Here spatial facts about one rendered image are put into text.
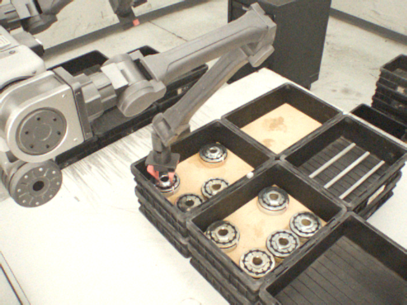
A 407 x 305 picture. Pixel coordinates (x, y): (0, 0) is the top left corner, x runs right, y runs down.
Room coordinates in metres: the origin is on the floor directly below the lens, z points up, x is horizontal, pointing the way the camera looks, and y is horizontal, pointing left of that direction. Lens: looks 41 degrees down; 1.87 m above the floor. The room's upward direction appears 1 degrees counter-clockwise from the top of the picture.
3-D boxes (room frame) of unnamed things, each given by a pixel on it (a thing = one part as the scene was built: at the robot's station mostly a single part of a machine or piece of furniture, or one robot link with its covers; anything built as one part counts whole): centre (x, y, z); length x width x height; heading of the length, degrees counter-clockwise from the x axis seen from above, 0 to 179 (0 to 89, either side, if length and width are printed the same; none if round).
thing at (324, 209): (0.78, -0.19, 0.87); 0.40 x 0.30 x 0.11; 129
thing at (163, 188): (1.00, 0.13, 0.86); 0.10 x 0.10 x 0.01
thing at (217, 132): (1.01, 0.00, 0.87); 0.40 x 0.30 x 0.11; 129
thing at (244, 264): (0.66, -0.15, 0.86); 0.10 x 0.10 x 0.01
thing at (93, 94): (0.63, 0.21, 1.45); 0.09 x 0.08 x 0.12; 40
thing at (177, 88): (2.21, 0.20, 0.37); 0.40 x 0.30 x 0.45; 130
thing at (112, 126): (1.95, 0.51, 0.31); 0.40 x 0.30 x 0.34; 130
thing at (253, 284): (0.78, -0.19, 0.92); 0.40 x 0.30 x 0.02; 129
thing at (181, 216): (1.01, 0.00, 0.92); 0.40 x 0.30 x 0.02; 129
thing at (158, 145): (1.00, 0.13, 1.04); 0.07 x 0.06 x 0.07; 130
